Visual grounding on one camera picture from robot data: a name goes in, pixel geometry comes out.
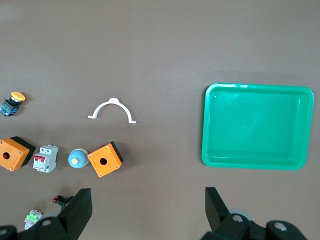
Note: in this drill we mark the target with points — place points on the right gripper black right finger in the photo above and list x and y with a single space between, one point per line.
217 217

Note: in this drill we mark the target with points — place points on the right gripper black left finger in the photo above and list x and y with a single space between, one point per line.
67 220

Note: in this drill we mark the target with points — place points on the grey white small part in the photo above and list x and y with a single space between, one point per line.
46 160

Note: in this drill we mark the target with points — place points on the green white push button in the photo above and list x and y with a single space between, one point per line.
32 218

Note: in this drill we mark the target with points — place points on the blue dome buzzer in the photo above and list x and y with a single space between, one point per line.
77 158

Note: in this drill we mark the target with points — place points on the green plastic tray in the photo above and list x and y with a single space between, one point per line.
255 127

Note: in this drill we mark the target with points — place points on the small white pipe clamp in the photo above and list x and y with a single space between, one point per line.
113 101

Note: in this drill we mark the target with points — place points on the yellow mushroom push button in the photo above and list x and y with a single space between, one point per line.
17 96

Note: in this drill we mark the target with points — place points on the brown table mat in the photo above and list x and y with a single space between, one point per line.
160 50

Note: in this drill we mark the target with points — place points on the black red small switch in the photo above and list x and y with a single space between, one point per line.
62 200

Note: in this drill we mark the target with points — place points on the orange button enclosure box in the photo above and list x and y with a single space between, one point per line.
10 153
103 160

